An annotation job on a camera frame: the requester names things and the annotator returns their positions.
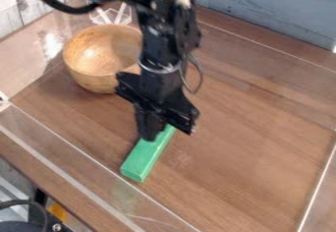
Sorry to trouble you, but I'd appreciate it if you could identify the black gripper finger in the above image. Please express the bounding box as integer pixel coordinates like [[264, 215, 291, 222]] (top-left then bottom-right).
[[133, 103, 165, 142]]

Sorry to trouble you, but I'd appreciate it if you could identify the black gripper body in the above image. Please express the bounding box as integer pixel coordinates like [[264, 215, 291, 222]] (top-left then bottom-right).
[[116, 69, 200, 135]]

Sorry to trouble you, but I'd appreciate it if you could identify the green rectangular block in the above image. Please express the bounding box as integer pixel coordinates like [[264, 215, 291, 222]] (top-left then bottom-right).
[[120, 125, 176, 183]]

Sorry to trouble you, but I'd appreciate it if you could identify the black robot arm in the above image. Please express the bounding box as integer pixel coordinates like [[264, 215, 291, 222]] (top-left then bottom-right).
[[89, 0, 201, 141]]

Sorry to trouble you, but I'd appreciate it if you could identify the brown wooden bowl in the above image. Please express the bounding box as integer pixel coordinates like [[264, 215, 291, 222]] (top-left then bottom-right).
[[63, 24, 141, 94]]

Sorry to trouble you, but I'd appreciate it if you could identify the black and yellow clamp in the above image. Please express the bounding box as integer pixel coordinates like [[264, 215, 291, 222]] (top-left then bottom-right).
[[28, 189, 75, 232]]

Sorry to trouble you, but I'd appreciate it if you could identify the clear acrylic tray enclosure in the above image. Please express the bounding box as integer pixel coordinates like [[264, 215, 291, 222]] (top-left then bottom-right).
[[0, 11, 336, 232]]

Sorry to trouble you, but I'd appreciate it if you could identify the black cable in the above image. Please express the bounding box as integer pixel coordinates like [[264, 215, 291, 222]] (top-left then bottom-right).
[[0, 199, 49, 232]]

